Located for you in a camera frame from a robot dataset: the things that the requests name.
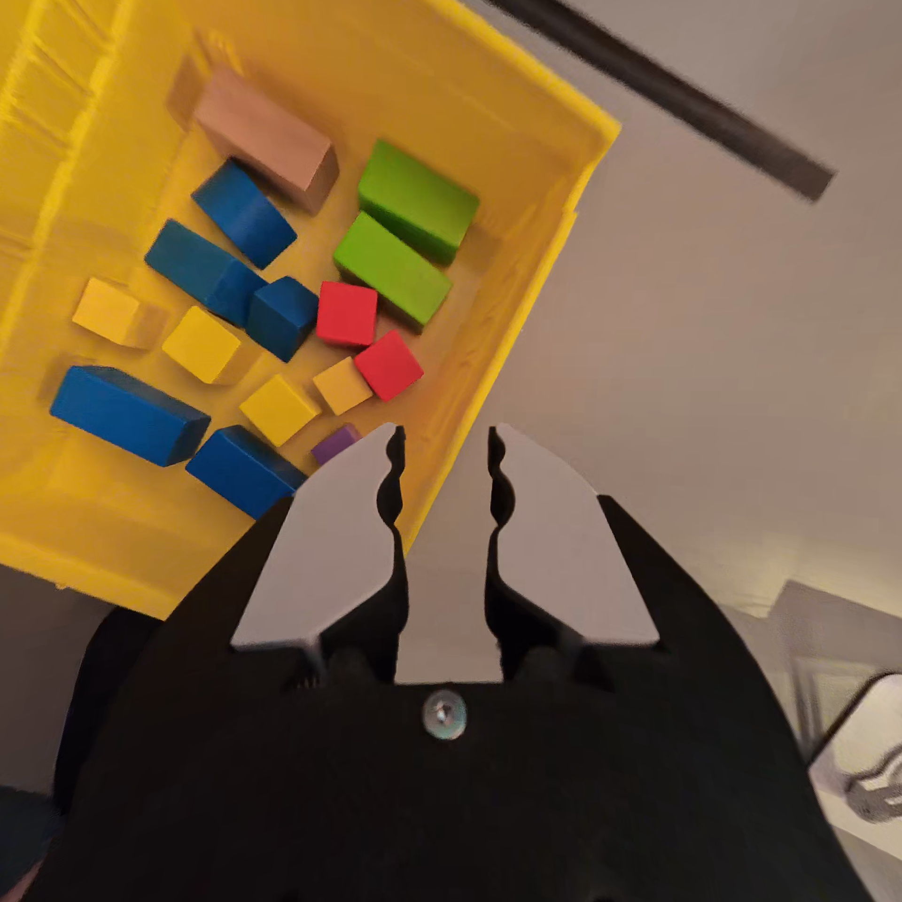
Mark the red wooden cube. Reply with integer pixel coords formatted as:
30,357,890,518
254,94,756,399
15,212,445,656
354,330,425,403
316,280,379,348

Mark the green rectangular wooden block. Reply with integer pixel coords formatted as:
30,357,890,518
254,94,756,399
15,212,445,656
357,139,482,267
333,211,454,334

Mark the yellow plastic bin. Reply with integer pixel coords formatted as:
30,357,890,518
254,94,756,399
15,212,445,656
0,0,622,621

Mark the yellow wooden cube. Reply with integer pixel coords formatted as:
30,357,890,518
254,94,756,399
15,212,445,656
240,373,323,448
72,276,170,351
312,356,374,417
162,305,262,386

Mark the blue wooden half cylinder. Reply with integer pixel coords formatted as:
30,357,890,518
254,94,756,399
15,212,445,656
190,158,298,271

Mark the instruction sheet stand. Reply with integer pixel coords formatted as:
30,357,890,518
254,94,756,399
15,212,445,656
705,578,902,857

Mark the natural wooden rectangular block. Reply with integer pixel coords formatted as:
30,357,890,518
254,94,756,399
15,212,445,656
168,55,341,216

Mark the purple wooden cube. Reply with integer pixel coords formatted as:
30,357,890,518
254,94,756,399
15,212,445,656
310,423,364,467

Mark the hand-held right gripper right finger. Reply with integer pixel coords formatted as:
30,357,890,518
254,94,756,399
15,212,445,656
485,423,661,683

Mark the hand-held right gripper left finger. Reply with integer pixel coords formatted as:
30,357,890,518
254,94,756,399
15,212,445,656
231,423,410,683

